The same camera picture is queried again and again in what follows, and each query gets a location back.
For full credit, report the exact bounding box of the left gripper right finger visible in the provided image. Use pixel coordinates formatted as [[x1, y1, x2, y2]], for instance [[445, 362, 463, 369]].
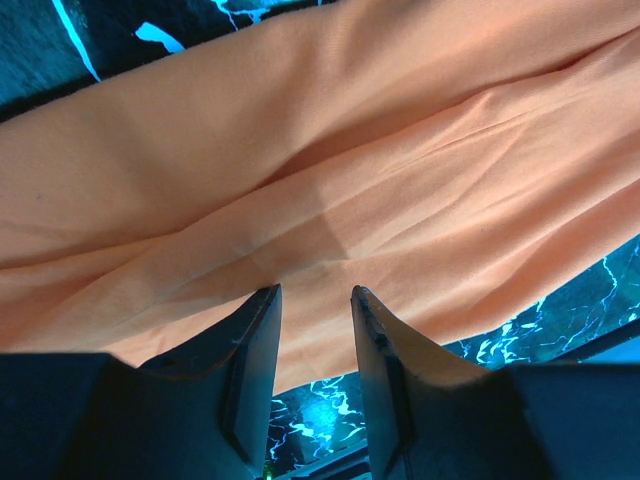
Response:
[[351, 286, 639, 479]]

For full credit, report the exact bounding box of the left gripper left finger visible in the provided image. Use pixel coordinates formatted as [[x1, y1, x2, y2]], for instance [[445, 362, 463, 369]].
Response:
[[1, 286, 282, 479]]

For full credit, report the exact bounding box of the orange t-shirt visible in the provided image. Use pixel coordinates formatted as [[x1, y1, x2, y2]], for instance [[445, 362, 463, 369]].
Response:
[[0, 0, 640, 396]]

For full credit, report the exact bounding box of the black marble pattern mat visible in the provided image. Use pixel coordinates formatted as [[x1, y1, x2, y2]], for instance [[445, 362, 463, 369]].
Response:
[[0, 0, 640, 471]]

